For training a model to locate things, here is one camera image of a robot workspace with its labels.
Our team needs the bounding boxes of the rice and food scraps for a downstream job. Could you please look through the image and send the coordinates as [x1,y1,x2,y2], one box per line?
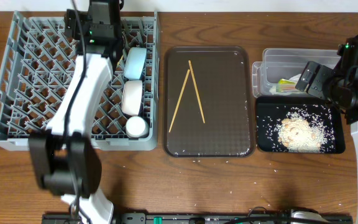
[275,112,328,152]

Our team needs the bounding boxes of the grey plastic dish rack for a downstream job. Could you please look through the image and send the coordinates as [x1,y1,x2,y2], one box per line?
[0,12,160,151]

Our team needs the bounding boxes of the white pink bowl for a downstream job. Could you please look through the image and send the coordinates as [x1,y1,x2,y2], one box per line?
[121,80,142,116]

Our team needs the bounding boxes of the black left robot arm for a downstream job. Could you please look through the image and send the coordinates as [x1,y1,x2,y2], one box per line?
[28,0,124,223]

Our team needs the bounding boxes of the white napkin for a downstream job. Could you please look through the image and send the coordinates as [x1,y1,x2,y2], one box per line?
[269,74,301,95]

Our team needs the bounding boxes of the green snack wrapper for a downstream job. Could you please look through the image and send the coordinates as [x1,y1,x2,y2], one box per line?
[276,78,298,93]

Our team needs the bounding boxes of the black waste tray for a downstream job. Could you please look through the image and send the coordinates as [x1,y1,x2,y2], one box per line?
[256,96,346,154]

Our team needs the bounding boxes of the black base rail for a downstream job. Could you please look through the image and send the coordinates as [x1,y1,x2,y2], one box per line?
[41,207,354,224]

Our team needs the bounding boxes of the wooden chopstick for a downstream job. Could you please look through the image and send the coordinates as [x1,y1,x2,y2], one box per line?
[188,60,206,124]
[168,69,190,133]

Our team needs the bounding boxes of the pale green cup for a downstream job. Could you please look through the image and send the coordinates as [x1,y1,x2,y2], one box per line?
[125,116,149,139]

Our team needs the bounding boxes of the dark brown serving tray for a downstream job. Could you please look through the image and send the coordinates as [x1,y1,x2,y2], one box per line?
[163,46,256,157]

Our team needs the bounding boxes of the clear plastic waste bin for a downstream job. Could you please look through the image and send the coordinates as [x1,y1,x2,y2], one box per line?
[252,48,340,98]

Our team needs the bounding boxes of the light blue bowl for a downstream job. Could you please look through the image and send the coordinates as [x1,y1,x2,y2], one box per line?
[124,47,147,80]

